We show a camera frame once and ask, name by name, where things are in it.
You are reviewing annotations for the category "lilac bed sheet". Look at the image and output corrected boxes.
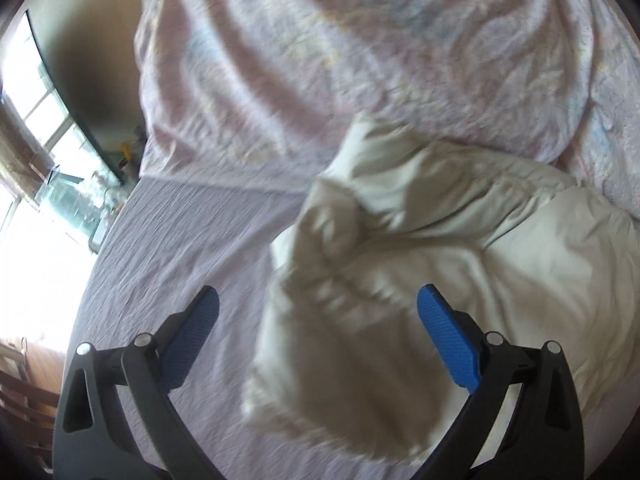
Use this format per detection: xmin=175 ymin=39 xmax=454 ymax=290
xmin=64 ymin=173 xmax=640 ymax=480

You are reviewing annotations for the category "pink floral duvet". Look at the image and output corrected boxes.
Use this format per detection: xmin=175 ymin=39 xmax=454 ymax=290
xmin=134 ymin=0 xmax=639 ymax=214

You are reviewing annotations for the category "window with curtain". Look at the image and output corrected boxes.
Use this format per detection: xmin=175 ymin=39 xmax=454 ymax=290
xmin=1 ymin=12 xmax=132 ymax=351

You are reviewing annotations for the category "beige puffer jacket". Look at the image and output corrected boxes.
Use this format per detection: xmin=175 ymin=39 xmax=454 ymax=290
xmin=242 ymin=117 xmax=639 ymax=468

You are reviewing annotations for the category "dark wooden chair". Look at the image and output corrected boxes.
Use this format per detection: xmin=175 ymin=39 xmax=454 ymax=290
xmin=1 ymin=341 xmax=60 ymax=479

